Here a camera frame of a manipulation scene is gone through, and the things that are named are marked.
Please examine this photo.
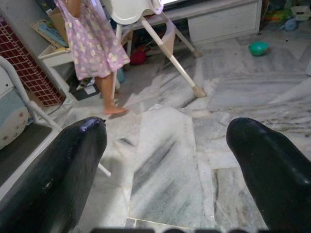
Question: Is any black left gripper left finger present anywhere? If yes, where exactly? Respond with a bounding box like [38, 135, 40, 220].
[0, 116, 108, 233]

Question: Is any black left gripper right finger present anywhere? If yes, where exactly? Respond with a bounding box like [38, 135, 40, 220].
[226, 117, 311, 233]

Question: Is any grey padded platform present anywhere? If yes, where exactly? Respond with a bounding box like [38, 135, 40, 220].
[0, 123, 57, 195]

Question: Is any pale blue patterned cushion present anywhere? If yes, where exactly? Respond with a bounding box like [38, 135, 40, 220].
[0, 91, 30, 150]

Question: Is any black box with label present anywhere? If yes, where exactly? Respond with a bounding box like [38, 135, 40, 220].
[69, 77, 101, 101]

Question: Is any red tile-patterned panel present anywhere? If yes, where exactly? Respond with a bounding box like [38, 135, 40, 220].
[0, 17, 67, 108]

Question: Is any white low tray table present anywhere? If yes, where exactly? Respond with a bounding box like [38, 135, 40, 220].
[38, 43, 75, 69]

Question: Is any green plastic bowl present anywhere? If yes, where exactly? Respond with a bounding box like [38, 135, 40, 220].
[248, 41, 270, 57]

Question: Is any child in purple dress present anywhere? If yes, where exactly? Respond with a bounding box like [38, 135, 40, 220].
[53, 0, 131, 115]

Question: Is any red ball toy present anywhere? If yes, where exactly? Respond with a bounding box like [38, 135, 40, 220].
[130, 50, 147, 66]

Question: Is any colourful picture board book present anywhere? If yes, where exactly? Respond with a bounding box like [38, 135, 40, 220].
[31, 19, 69, 48]

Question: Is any blue soft toy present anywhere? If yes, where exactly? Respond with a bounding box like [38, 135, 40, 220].
[280, 18, 300, 32]

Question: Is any brown cardboard box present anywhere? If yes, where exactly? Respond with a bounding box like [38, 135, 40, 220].
[47, 7, 69, 47]

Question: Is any white low TV cabinet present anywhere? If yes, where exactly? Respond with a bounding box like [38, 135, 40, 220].
[121, 0, 263, 45]

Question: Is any green and orange toy pile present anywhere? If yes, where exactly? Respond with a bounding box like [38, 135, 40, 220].
[263, 0, 292, 21]

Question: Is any white plastic basket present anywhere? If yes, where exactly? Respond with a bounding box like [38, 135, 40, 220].
[290, 6, 311, 21]

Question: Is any white baby high chair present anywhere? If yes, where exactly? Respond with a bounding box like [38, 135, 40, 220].
[101, 0, 207, 98]

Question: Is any white metal tube frame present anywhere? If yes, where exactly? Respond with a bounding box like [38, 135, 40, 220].
[0, 56, 112, 177]

